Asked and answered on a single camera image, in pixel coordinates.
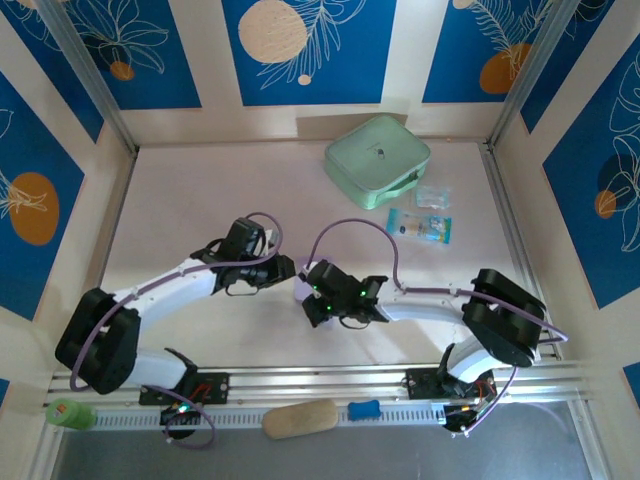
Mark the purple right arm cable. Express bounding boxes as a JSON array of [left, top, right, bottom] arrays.
[[305, 218, 571, 436]]

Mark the black left controller board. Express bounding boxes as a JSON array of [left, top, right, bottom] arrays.
[[159, 403, 202, 429]]

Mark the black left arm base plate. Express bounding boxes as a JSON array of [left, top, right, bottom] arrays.
[[138, 372, 231, 406]]

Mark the clear plastic packet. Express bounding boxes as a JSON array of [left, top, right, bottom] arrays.
[[413, 184, 454, 209]]

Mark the blue snack packet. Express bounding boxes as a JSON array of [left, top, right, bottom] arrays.
[[385, 207, 454, 246]]

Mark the aluminium frame post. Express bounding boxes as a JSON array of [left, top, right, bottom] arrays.
[[35, 0, 140, 154], [485, 0, 587, 151]]

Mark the purple paper sheet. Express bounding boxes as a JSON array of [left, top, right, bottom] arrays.
[[292, 255, 335, 307]]

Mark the mint green zipper pouch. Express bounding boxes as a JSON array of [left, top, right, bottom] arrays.
[[323, 114, 433, 211]]

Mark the green bottle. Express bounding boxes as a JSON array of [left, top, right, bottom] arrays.
[[44, 397, 99, 431]]

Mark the grey slotted cable duct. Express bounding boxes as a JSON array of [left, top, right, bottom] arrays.
[[92, 402, 449, 432]]

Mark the aluminium side rail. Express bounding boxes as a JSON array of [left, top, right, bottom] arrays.
[[480, 142, 562, 361], [72, 149, 140, 372]]

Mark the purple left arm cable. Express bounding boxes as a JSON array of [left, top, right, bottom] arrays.
[[69, 212, 285, 449]]

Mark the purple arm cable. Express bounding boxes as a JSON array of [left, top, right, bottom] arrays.
[[69, 212, 285, 449], [305, 218, 571, 436]]

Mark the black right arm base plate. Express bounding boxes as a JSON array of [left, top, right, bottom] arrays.
[[405, 367, 496, 401]]

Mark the long aluminium mounting rail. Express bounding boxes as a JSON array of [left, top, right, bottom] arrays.
[[47, 360, 599, 407]]

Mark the blue bone-shaped block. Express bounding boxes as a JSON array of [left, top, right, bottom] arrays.
[[347, 399, 381, 421]]

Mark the black right controller board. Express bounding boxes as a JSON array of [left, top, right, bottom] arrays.
[[442, 403, 484, 435]]

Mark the beige oval case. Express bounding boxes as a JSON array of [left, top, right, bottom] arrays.
[[261, 398, 340, 440]]

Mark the black controller board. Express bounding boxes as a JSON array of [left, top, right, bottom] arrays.
[[442, 403, 484, 435], [159, 403, 202, 429]]

